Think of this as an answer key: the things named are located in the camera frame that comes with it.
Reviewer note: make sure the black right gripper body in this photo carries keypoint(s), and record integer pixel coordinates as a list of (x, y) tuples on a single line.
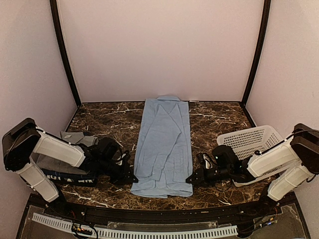
[(222, 174)]

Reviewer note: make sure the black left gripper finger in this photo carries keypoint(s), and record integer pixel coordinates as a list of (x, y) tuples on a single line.
[(122, 180), (129, 177)]

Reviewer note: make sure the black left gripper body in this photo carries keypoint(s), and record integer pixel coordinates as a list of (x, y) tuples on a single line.
[(111, 170)]

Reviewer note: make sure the light blue long sleeve shirt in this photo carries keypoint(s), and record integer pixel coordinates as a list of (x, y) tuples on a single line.
[(163, 159)]

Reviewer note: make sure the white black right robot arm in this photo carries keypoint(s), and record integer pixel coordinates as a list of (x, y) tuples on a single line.
[(252, 155)]

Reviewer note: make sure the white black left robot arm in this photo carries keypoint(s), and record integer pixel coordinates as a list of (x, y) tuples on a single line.
[(25, 142)]

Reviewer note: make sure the folded navy plaid shirt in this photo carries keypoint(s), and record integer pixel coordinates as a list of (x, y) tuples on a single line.
[(89, 151)]

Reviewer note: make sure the white plastic mesh basket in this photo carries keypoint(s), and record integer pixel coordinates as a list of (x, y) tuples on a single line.
[(245, 142)]

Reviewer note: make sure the folded black printed shirt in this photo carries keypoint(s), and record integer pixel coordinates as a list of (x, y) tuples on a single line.
[(73, 179)]

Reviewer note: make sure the folded grey button shirt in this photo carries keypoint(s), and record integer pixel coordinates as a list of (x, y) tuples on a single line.
[(47, 163)]

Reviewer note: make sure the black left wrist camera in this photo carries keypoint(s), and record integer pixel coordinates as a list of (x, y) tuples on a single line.
[(112, 151)]

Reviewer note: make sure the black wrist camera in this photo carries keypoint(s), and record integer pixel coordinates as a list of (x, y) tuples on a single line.
[(112, 151), (222, 157)]

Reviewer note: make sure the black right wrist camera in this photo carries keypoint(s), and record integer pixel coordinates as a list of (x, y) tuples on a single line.
[(222, 157)]

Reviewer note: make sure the black front rail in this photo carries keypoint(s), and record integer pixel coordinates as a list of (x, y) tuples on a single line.
[(103, 205)]

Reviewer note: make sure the white slotted cable duct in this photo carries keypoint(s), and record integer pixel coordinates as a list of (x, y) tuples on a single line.
[(137, 231)]

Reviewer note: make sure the black left frame post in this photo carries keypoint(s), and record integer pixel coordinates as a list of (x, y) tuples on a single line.
[(63, 51)]

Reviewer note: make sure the black frame post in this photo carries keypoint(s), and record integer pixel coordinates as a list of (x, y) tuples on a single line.
[(258, 52), (63, 51)]

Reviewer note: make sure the black right frame post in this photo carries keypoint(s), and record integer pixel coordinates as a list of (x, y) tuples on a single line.
[(258, 52)]

